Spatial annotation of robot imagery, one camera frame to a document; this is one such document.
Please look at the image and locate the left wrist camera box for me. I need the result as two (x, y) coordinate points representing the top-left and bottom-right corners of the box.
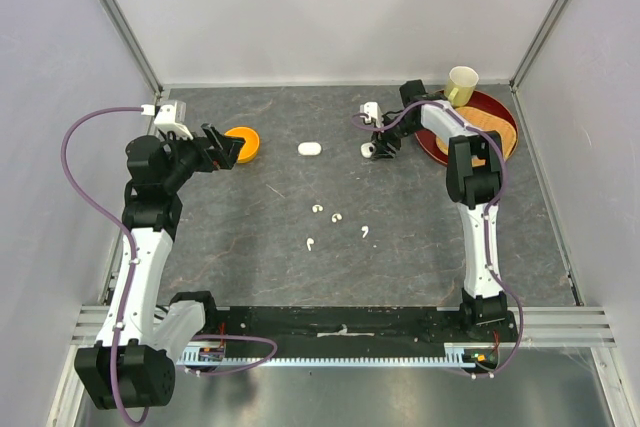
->
(154, 100), (193, 140)

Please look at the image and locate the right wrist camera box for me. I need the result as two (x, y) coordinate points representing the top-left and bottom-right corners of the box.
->
(359, 102), (384, 129)

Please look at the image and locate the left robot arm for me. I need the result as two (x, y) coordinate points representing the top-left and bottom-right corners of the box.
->
(74, 124), (245, 410)

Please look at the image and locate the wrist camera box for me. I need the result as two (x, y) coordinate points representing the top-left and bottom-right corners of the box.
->
(359, 102), (384, 129)
(154, 100), (193, 140)

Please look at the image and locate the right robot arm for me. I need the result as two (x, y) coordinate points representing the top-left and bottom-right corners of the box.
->
(361, 80), (507, 341)

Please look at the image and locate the dark red round tray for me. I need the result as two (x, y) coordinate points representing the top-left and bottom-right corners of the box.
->
(414, 91), (518, 165)

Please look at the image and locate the white oval closed case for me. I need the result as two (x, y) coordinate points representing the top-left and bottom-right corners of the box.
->
(297, 141), (322, 156)

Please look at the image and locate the orange plastic bowl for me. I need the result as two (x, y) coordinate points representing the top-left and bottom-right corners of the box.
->
(225, 126), (261, 164)

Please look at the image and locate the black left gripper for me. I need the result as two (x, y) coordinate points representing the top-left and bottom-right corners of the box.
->
(160, 123), (244, 192)

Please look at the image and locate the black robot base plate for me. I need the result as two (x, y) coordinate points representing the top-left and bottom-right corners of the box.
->
(202, 306), (518, 357)

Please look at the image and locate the pale yellow mug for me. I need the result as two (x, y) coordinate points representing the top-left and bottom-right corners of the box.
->
(444, 66), (479, 107)

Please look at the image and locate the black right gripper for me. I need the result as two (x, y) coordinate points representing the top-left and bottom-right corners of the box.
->
(370, 114), (423, 162)

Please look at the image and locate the woven bamboo mat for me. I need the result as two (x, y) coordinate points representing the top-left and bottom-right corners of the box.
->
(434, 106), (517, 165)

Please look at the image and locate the slotted cable duct rail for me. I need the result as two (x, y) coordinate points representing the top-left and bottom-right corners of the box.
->
(177, 345), (499, 370)

